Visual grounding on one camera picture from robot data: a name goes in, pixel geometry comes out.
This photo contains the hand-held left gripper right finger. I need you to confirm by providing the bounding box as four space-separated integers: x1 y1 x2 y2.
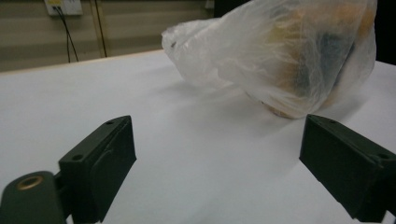
299 113 396 224

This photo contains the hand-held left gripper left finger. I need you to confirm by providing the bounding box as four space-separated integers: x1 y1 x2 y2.
58 115 137 224

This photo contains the translucent white plastic bag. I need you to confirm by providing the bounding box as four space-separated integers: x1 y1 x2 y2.
161 0 378 119

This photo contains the black wall socket cable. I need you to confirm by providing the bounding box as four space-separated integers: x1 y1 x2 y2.
53 6 79 63

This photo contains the white wall socket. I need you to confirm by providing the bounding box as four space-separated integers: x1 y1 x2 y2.
43 0 84 17

